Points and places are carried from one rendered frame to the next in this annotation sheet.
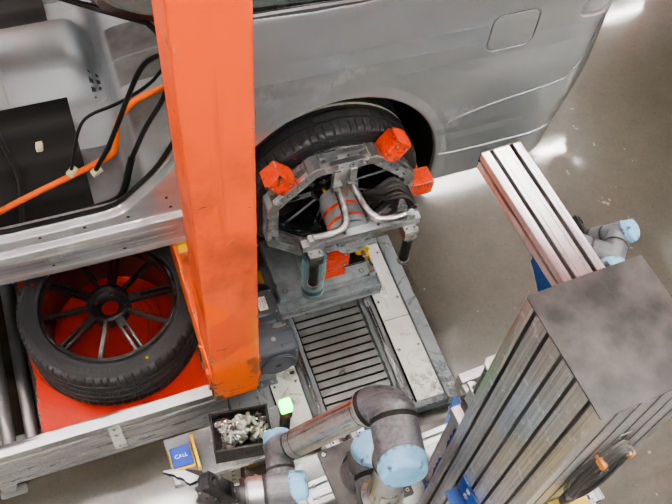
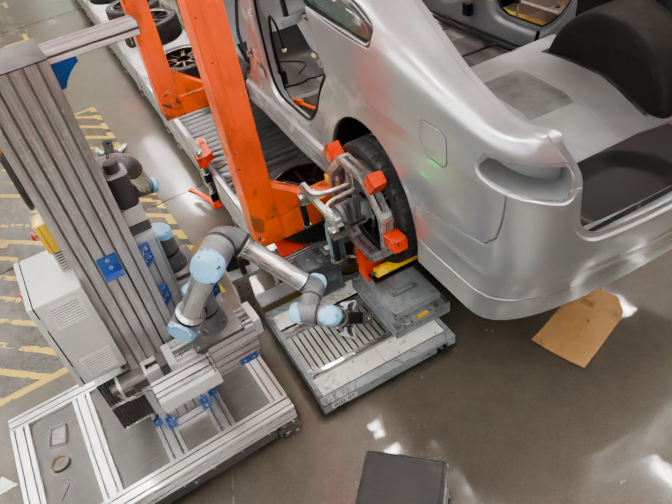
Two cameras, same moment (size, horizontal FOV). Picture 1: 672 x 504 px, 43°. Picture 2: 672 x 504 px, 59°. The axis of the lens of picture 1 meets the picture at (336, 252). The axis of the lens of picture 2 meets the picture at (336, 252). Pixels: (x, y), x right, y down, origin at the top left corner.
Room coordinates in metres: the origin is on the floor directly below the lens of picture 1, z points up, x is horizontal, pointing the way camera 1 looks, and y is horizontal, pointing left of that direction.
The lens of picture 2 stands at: (1.81, -2.37, 2.66)
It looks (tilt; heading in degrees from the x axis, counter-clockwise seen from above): 41 degrees down; 94
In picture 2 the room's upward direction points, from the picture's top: 11 degrees counter-clockwise
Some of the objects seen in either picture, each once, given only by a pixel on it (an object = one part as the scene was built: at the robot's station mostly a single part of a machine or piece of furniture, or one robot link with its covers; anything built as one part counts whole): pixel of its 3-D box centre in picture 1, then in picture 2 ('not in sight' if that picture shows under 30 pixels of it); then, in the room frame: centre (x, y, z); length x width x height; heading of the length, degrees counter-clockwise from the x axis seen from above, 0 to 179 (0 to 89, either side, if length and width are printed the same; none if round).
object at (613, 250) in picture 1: (607, 255); (306, 310); (1.54, -0.86, 1.09); 0.11 x 0.11 x 0.08; 74
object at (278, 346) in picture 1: (263, 326); (332, 269); (1.56, 0.25, 0.26); 0.42 x 0.18 x 0.35; 26
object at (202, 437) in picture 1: (230, 445); (232, 256); (1.00, 0.28, 0.44); 0.43 x 0.17 x 0.03; 116
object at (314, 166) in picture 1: (337, 203); (360, 209); (1.78, 0.02, 0.85); 0.54 x 0.07 x 0.54; 116
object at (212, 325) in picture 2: not in sight; (207, 315); (1.07, -0.60, 0.87); 0.15 x 0.15 x 0.10
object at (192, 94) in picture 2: not in sight; (206, 81); (0.68, 2.19, 0.69); 0.52 x 0.17 x 0.35; 26
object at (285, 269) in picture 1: (315, 245); (396, 271); (1.93, 0.09, 0.32); 0.40 x 0.30 x 0.28; 116
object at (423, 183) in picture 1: (418, 181); (395, 241); (1.92, -0.27, 0.85); 0.09 x 0.08 x 0.07; 116
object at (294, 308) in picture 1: (313, 269); (399, 294); (1.93, 0.09, 0.13); 0.50 x 0.36 x 0.10; 116
